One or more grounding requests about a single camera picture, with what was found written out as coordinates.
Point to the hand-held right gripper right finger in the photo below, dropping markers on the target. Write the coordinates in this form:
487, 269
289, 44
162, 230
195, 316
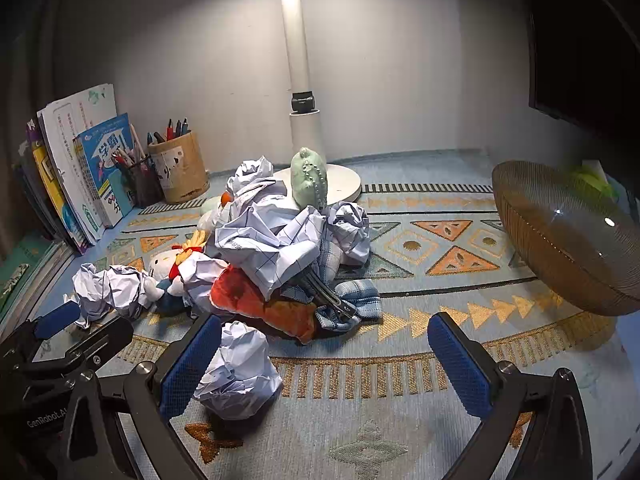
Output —
460, 367

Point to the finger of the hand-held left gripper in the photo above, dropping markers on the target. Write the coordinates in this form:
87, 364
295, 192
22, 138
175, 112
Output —
57, 316
102, 338

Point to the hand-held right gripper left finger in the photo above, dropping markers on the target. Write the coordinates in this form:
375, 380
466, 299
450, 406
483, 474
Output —
190, 367

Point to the orange carrot plush toy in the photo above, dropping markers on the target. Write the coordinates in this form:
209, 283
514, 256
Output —
260, 307

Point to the white cat plush toy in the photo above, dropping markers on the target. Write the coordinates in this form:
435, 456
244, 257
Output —
165, 267

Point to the blue plaid cloth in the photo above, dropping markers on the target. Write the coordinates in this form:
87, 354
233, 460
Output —
352, 302

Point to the amber ribbed glass bowl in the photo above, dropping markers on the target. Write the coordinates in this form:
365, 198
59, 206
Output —
565, 240

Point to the orange fruit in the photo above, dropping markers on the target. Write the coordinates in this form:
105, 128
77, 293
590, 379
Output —
226, 199

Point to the pale green cactus plush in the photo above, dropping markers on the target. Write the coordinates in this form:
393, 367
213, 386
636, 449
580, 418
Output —
308, 180

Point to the green book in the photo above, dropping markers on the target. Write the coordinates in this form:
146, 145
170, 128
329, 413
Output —
20, 270

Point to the yellow spine book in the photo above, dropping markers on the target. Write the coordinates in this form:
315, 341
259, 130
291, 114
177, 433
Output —
45, 185

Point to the black metal clip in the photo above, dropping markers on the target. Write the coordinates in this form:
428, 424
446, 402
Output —
327, 295

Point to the black mesh pen holder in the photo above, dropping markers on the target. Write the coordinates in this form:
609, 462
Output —
144, 182

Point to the bunch of coloured pencils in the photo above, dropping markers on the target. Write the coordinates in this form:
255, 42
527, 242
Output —
125, 155

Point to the row of books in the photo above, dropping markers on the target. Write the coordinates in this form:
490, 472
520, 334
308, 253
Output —
70, 135

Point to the bamboo pen holder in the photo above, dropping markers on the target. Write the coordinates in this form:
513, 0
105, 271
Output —
180, 172

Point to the bunch of dark pens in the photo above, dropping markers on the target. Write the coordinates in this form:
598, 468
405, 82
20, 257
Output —
172, 129

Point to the green tissue pack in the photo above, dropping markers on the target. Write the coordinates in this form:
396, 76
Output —
595, 177

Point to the white desk lamp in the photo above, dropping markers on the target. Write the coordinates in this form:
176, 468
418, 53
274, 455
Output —
300, 60

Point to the black monitor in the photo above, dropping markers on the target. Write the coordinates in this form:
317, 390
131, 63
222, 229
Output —
585, 35

